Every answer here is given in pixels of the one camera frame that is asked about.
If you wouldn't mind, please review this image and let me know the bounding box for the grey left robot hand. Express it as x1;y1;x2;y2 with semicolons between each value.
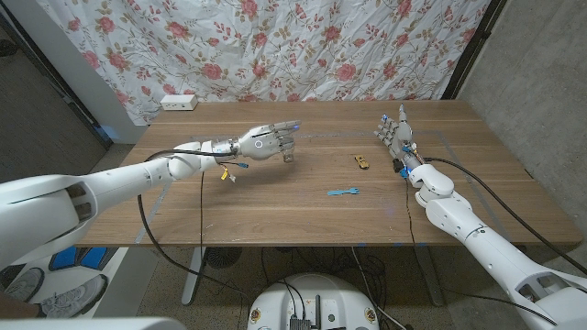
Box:
211;119;303;162

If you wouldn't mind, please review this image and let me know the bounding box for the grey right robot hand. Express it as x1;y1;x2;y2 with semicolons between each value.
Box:
373;104;426;171

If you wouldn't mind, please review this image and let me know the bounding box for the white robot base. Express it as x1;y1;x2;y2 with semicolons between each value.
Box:
246;272;381;330

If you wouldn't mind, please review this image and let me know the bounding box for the white power strip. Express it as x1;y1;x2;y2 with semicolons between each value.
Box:
160;93;199;112

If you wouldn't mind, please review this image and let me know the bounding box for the floral backdrop cloth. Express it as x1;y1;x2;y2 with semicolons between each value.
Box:
36;0;492;126

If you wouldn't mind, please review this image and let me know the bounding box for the black backdrop pole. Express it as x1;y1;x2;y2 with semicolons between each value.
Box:
440;0;508;101

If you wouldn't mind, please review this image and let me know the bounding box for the black round fan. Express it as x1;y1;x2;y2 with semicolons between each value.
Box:
205;247;243;270

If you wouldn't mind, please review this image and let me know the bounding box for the grey table leg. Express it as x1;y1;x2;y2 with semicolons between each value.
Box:
415;246;445;307

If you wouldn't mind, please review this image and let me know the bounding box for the white table leg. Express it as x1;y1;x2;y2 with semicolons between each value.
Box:
181;247;207;307

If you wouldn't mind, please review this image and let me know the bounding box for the white mat with blue footprints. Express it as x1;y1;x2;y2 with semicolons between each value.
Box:
0;246;160;320

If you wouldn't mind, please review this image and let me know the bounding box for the grey sneaker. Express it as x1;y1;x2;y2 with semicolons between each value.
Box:
3;267;46;303
39;273;110;320

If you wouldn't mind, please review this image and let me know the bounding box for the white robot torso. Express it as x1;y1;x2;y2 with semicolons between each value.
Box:
0;315;187;330

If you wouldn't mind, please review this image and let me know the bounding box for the person bare leg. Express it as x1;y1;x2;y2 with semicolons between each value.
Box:
0;291;41;321

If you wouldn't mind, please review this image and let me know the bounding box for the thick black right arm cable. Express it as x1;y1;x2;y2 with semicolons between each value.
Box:
422;157;587;276

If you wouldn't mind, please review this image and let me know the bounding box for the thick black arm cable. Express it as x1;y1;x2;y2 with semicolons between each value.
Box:
136;148;251;302
422;157;587;276

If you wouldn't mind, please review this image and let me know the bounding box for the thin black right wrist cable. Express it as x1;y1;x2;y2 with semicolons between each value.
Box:
404;177;417;247

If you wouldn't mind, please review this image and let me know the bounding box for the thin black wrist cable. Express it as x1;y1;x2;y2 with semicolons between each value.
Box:
197;170;205;279
404;177;417;247

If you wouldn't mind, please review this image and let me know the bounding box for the thin black left wrist cable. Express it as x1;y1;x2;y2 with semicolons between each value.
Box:
197;170;205;279

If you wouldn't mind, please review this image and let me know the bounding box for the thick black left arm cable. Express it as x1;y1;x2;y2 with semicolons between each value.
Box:
136;148;251;302

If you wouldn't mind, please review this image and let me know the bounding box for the black wall frame strip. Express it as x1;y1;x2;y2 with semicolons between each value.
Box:
0;6;115;150

